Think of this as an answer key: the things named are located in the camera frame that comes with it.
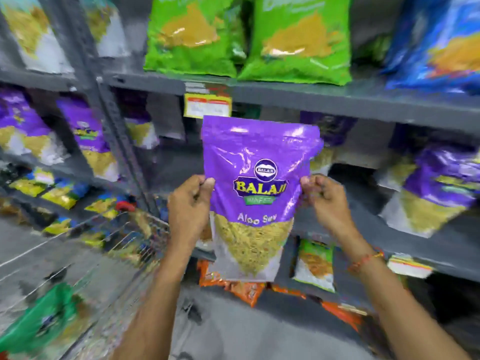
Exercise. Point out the person's left hand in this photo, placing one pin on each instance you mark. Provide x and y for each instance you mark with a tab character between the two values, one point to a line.
187	213

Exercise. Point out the person's right hand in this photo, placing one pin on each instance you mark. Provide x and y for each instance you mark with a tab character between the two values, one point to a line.
332	209

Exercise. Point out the person's right thumb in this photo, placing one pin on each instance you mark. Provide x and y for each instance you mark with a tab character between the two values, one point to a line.
308	185

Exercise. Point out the person's left thumb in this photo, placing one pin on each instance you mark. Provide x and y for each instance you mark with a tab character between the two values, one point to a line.
207	191

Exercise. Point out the purple snack packet with logo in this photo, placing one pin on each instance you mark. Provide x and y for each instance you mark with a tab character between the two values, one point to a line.
258	146

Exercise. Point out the person's left forearm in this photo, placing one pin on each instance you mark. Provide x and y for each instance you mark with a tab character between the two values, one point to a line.
157	307

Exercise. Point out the person's right forearm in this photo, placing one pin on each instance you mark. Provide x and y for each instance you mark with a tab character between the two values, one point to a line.
397	314

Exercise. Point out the small green white packet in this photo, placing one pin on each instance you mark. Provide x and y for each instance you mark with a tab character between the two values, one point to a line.
314	264

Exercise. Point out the yellow price label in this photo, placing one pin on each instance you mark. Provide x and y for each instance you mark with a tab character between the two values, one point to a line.
207	106

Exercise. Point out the grey metal shelving unit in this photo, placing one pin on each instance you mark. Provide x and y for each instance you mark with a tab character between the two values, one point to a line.
337	96

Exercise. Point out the red thread wristband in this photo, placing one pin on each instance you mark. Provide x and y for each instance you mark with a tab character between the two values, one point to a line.
364	260

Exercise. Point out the orange snack packet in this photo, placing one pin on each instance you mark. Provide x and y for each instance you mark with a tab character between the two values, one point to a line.
343	314
243	290

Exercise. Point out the row of yellow blue packets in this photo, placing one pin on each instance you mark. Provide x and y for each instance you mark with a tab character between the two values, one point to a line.
63	194

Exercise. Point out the green snack packet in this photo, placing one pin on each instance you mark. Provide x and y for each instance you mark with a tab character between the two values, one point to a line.
191	33
300	37

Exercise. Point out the white yellow snack packet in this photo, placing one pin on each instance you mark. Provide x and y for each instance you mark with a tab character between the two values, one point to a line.
108	29
33	33

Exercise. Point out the blue snack packet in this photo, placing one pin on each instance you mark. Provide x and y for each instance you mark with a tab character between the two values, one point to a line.
438	44

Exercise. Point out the dark green packet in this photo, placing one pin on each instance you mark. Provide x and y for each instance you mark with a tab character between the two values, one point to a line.
41	322

